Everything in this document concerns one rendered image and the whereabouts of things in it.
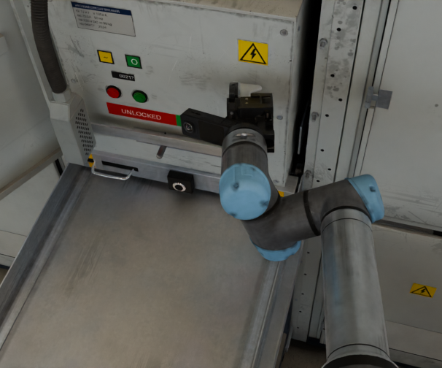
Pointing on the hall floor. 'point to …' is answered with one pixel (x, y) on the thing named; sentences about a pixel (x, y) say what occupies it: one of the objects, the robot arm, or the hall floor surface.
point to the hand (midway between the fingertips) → (233, 87)
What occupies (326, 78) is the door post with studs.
